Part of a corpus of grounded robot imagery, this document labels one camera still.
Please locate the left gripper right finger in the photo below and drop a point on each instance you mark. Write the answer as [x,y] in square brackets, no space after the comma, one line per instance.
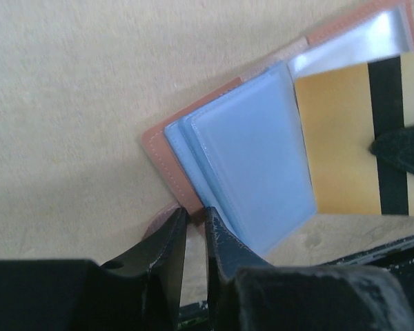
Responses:
[245,292]

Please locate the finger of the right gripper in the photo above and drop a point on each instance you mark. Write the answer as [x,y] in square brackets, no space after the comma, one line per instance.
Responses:
[396,148]

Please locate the pink leather card holder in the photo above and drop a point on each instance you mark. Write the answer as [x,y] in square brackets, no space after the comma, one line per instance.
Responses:
[241,150]

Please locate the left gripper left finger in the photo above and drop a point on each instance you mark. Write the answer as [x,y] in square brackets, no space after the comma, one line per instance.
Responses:
[138,290]

